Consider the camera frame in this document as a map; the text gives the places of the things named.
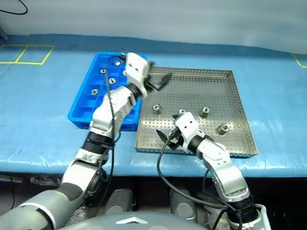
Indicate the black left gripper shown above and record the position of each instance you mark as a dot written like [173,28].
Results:
[151,85]

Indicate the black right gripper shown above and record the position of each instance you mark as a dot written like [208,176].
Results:
[176,141]

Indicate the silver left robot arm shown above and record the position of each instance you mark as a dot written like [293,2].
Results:
[105,115]

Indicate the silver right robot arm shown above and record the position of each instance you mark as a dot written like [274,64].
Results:
[220,165]

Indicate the perforated steel tray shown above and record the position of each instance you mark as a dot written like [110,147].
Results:
[204,91]

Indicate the blue compartment tray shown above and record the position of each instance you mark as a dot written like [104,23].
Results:
[84,107]

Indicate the grey rounded shape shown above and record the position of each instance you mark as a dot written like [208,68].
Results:
[183,203]
[118,201]

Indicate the grey robot torso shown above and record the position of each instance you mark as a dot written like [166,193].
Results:
[132,225]

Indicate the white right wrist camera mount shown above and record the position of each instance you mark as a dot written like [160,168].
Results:
[188,124]

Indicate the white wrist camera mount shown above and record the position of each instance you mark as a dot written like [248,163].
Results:
[188,124]
[135,65]

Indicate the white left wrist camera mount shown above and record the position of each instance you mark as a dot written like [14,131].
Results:
[135,65]

